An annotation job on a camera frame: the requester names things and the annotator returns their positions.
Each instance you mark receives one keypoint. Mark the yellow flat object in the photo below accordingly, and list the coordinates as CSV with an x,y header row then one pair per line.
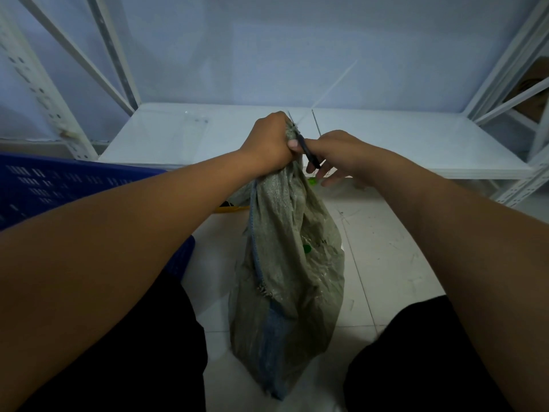
x,y
231,208

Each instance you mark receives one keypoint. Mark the person's right forearm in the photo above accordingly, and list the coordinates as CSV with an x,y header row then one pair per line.
x,y
467,253

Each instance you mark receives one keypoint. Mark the person's right hand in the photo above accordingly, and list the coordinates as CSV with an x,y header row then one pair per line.
x,y
345,152

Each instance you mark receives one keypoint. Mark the person's left thumb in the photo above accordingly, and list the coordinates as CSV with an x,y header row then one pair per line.
x,y
294,145

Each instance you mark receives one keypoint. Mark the white metal shelving rack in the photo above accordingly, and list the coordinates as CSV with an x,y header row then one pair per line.
x,y
180,132

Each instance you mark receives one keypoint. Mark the person's left forearm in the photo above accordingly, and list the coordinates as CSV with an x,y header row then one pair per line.
x,y
111,253

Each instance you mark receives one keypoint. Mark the black trousers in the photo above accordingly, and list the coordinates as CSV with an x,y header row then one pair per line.
x,y
411,364

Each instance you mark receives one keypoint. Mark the black scissors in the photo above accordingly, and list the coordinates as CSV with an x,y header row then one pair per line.
x,y
309,154

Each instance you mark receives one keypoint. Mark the blue plastic crate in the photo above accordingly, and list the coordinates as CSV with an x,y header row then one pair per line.
x,y
64,184

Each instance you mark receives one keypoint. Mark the grey-green woven sack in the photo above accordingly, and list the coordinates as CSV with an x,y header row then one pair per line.
x,y
291,274

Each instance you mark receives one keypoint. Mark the small green plastic cap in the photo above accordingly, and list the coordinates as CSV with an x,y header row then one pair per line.
x,y
313,182

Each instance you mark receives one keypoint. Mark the person's right fingers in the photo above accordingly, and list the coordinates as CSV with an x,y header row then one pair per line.
x,y
327,175

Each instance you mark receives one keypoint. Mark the person's left hand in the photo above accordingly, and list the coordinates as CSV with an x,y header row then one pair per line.
x,y
268,139

